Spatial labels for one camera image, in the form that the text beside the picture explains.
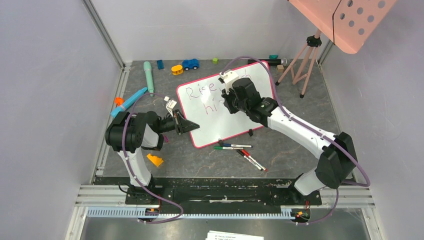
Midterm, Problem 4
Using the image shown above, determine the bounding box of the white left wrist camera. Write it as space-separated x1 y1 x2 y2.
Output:
163 96 177 116

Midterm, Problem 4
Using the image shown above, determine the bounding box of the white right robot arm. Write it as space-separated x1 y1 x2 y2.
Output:
218 76 355 204

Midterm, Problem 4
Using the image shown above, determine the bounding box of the green whiteboard marker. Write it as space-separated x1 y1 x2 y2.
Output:
213 146 244 150

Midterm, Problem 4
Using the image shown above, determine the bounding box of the blue toy marker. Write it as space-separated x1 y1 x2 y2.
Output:
110 87 148 118

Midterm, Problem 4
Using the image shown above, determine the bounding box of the dark blue block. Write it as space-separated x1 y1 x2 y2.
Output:
156 60 164 70

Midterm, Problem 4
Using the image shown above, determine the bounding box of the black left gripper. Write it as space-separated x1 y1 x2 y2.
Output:
156 109 200 135

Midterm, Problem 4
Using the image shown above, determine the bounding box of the white comb cable duct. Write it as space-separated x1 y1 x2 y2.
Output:
86 206 295 220

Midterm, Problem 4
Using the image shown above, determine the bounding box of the wooden cube block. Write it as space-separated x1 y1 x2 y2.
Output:
276 64 285 73

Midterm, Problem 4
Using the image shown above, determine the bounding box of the orange wedge block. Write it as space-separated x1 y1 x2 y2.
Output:
147 153 164 168

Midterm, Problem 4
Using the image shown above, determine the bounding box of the green cube block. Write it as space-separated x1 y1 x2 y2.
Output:
212 57 219 65

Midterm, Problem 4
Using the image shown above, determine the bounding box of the blue whiteboard marker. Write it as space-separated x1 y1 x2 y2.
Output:
219 143 253 148

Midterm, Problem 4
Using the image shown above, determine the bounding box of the white printed paper sheet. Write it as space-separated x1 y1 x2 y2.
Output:
205 230 265 240

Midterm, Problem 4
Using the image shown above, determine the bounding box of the orange small toy piece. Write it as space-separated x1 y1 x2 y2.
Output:
114 97 125 107

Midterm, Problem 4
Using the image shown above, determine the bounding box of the pink tripod stand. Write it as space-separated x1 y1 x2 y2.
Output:
275 29 322 99

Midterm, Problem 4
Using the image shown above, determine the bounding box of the black whiteboard marker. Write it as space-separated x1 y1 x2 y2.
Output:
236 149 263 171

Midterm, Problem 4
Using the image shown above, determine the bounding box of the teal green toy microphone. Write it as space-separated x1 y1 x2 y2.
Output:
143 61 155 97

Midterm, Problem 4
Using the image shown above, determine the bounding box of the pink perforated music stand tray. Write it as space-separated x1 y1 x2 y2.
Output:
289 0 397 54

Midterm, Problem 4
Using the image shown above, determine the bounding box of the blue toy car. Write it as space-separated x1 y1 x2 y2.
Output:
182 58 200 71

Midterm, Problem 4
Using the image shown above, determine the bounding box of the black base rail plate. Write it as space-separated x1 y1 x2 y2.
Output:
94 177 322 215

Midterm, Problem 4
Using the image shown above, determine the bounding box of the pink framed whiteboard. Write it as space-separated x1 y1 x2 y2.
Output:
176 74 262 149

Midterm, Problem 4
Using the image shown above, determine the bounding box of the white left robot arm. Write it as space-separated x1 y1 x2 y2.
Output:
105 109 200 204

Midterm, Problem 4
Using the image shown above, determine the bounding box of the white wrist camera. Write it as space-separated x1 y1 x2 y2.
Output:
163 96 177 116
218 70 240 95

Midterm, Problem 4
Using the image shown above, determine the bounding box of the black cylinder flashlight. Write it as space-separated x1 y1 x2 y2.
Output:
258 58 288 66

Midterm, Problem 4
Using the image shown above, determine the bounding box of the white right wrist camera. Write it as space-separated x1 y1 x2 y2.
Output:
218 70 240 95

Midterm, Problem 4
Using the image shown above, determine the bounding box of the yellow oval toy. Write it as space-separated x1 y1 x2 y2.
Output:
171 64 184 76

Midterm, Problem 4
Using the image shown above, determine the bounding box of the red whiteboard marker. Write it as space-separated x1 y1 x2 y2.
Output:
241 149 267 172

